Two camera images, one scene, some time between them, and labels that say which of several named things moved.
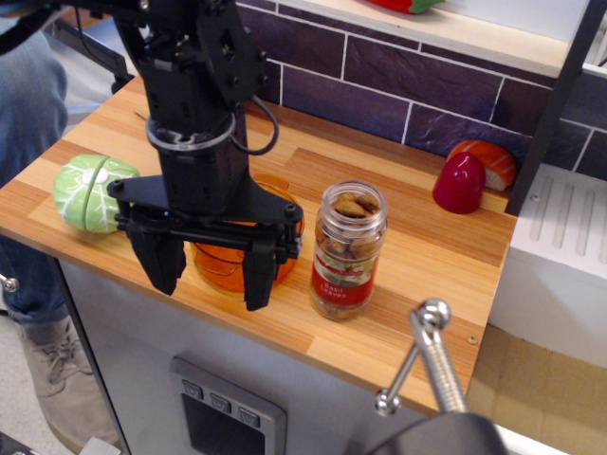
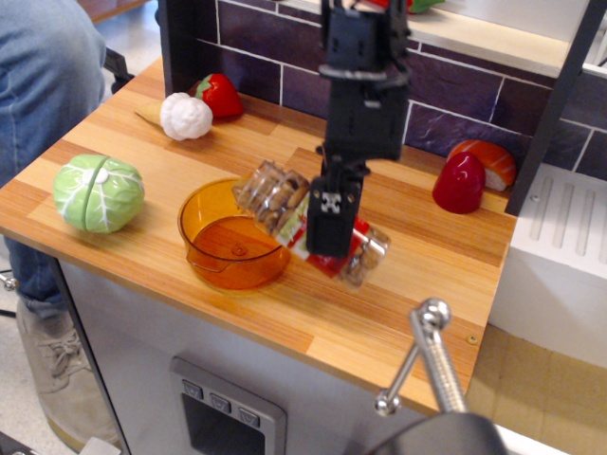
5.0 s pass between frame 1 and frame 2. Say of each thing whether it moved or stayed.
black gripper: moved
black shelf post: stayed
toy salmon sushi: stayed
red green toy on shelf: stayed
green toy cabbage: stayed
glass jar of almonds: moved
